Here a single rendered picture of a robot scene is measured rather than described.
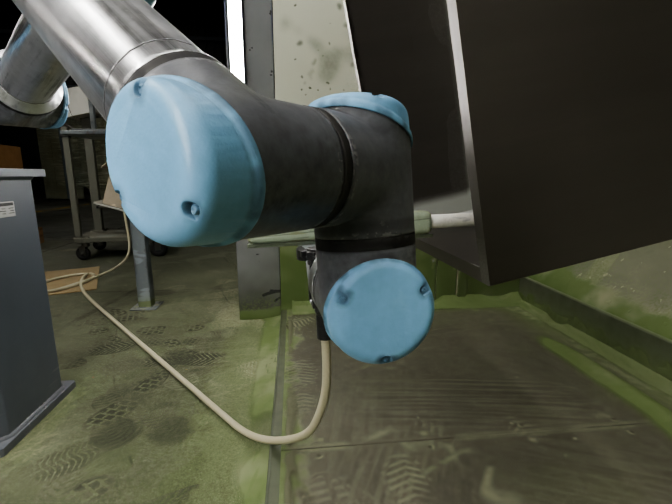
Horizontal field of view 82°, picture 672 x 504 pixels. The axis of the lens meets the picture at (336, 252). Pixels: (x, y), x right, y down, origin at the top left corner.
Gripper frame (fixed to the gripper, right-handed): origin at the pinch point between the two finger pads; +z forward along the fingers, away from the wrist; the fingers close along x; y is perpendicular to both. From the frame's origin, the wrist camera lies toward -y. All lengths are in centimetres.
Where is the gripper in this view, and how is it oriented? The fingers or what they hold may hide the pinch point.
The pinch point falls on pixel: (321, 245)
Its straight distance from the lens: 66.5
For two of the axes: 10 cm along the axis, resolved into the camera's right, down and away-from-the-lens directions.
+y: 0.5, 9.9, 1.3
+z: -1.7, -1.2, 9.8
